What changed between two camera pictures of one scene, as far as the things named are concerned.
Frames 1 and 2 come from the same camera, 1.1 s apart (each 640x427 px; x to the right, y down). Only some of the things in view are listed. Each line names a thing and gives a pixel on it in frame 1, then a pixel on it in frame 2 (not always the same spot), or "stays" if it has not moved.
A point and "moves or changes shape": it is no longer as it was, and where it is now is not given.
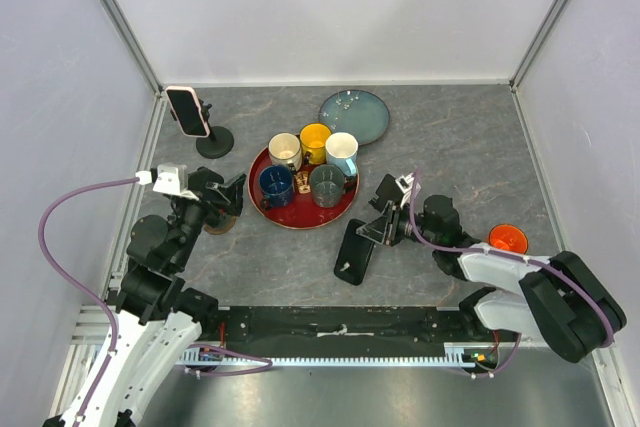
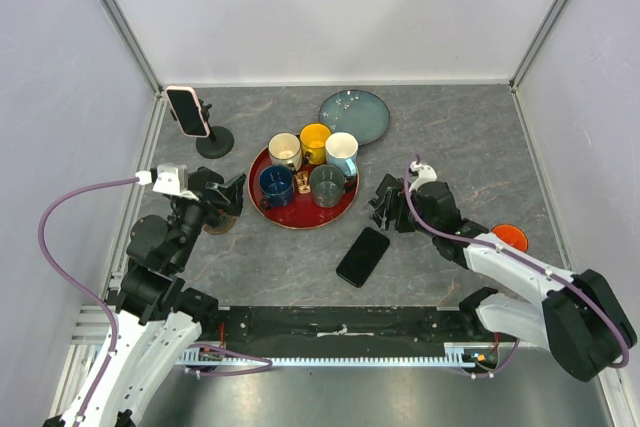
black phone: (354, 254) moves or changes shape
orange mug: (508, 237) stays
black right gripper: (381, 229) to (395, 200)
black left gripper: (230, 192) stays
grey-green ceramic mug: (327, 185) stays
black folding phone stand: (388, 190) stays
